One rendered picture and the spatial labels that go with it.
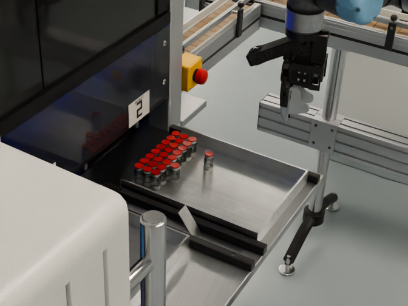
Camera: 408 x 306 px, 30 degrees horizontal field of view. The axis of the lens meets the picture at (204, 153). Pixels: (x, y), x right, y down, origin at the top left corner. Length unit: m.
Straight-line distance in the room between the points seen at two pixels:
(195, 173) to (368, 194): 1.59
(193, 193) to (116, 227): 1.10
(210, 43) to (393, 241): 1.22
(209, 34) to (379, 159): 0.75
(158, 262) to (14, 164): 0.17
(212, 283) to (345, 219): 1.66
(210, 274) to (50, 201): 0.93
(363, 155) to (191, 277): 1.26
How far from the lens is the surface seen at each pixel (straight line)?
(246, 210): 1.67
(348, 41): 2.46
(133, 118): 1.73
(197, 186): 1.73
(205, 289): 1.49
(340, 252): 2.95
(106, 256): 0.62
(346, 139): 2.64
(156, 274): 0.73
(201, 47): 2.21
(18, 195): 0.62
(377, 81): 3.19
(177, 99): 1.90
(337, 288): 2.81
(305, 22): 1.49
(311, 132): 2.68
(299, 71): 1.55
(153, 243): 0.71
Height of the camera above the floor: 1.93
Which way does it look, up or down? 35 degrees down
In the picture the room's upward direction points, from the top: 3 degrees clockwise
